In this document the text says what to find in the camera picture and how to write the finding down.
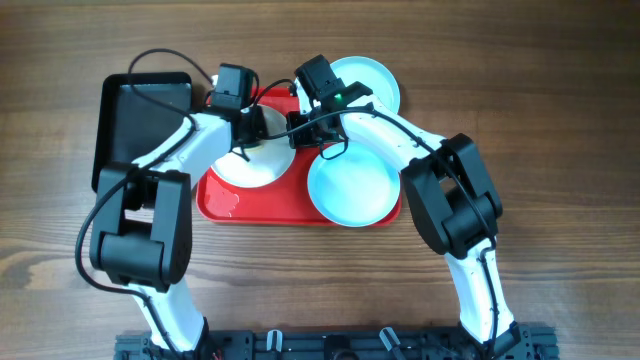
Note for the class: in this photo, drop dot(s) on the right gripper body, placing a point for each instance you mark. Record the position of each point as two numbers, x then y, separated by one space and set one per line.
308 131

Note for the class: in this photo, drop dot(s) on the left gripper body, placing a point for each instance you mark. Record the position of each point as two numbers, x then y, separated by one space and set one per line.
258 130

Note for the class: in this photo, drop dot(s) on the green yellow sponge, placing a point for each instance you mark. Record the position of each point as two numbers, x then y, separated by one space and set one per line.
253 146

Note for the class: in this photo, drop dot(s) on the white round plate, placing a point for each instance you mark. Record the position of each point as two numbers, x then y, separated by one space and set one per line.
255 169

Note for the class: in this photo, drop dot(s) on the light blue plate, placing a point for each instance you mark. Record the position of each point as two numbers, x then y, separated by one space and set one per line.
353 187
372 74

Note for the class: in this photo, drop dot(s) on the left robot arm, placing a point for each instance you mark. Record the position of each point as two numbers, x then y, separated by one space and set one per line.
137 238

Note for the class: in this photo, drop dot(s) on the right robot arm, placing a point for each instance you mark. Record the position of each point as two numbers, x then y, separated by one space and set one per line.
452 200

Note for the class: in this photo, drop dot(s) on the black rectangular tray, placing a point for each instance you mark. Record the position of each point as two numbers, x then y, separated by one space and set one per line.
130 126

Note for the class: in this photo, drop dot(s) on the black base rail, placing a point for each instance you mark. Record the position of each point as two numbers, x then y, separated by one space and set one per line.
521 342

